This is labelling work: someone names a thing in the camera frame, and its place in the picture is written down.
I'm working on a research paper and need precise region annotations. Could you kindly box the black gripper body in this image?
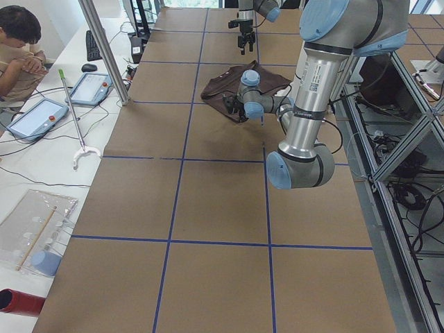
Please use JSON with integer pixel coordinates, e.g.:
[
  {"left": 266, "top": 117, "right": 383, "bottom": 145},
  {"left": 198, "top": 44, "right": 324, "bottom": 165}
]
[
  {"left": 228, "top": 19, "right": 256, "bottom": 55},
  {"left": 222, "top": 96, "right": 247, "bottom": 122}
]

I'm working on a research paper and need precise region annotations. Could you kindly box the dark brown t-shirt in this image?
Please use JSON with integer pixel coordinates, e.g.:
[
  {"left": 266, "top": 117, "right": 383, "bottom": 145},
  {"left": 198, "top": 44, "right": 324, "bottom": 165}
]
[{"left": 200, "top": 61, "right": 294, "bottom": 120}]

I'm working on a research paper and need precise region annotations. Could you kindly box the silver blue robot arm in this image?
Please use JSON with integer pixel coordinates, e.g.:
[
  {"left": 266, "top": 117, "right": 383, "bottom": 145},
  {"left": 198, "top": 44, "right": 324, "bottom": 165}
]
[
  {"left": 228, "top": 0, "right": 283, "bottom": 55},
  {"left": 223, "top": 0, "right": 409, "bottom": 189}
]

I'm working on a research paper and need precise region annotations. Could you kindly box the black box white label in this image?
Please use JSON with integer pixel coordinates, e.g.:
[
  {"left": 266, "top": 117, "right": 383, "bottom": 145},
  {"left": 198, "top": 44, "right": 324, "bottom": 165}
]
[{"left": 130, "top": 36, "right": 144, "bottom": 64}]

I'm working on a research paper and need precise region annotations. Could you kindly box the far blue teach pendant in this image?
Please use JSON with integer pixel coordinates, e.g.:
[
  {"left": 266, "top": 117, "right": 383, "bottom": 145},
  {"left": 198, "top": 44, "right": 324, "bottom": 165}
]
[{"left": 69, "top": 72, "right": 112, "bottom": 107}]

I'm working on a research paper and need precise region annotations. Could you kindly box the blue teach pendant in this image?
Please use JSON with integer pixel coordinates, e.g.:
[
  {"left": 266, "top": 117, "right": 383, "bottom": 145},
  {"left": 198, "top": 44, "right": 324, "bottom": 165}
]
[
  {"left": 7, "top": 99, "right": 69, "bottom": 142},
  {"left": 69, "top": 72, "right": 112, "bottom": 107}
]

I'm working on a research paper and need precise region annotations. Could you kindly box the black keyboard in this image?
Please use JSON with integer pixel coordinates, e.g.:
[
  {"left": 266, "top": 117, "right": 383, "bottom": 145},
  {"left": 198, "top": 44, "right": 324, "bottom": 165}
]
[{"left": 85, "top": 30, "right": 101, "bottom": 61}]

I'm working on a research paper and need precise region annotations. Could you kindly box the black computer mouse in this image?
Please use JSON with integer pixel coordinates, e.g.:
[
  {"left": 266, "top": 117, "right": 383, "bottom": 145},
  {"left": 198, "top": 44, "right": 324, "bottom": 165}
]
[{"left": 81, "top": 63, "right": 98, "bottom": 73}]

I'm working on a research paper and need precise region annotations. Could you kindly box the reacher grabber stick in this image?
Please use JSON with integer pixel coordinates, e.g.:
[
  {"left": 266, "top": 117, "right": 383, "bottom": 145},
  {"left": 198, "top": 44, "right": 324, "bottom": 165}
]
[{"left": 58, "top": 69, "right": 101, "bottom": 170}]

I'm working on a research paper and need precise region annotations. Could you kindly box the near blue teach pendant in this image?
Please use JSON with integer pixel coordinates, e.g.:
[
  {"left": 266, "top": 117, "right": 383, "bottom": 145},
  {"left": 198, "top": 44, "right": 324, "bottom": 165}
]
[{"left": 7, "top": 99, "right": 69, "bottom": 142}]

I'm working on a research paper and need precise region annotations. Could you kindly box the seated person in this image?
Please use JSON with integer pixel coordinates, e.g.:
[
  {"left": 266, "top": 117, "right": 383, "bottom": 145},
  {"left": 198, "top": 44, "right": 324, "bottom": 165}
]
[{"left": 1, "top": 5, "right": 47, "bottom": 102}]

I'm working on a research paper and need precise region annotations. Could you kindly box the wooden stick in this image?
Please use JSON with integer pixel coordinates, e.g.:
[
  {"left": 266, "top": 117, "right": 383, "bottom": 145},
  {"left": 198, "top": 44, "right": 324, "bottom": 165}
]
[{"left": 15, "top": 206, "right": 57, "bottom": 271}]

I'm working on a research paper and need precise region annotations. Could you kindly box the blue cap cylinder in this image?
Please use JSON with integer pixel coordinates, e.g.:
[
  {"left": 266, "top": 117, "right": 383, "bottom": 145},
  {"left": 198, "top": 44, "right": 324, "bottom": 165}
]
[{"left": 31, "top": 250, "right": 62, "bottom": 276}]

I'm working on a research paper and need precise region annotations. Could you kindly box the red cylinder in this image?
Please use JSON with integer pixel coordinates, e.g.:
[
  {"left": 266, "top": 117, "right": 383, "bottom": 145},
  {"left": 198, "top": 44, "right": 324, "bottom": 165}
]
[{"left": 1, "top": 289, "right": 46, "bottom": 317}]

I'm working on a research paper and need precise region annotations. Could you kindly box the aluminium frame post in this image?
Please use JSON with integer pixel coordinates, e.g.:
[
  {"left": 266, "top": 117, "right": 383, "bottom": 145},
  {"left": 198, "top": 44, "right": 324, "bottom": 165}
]
[{"left": 78, "top": 0, "right": 130, "bottom": 105}]

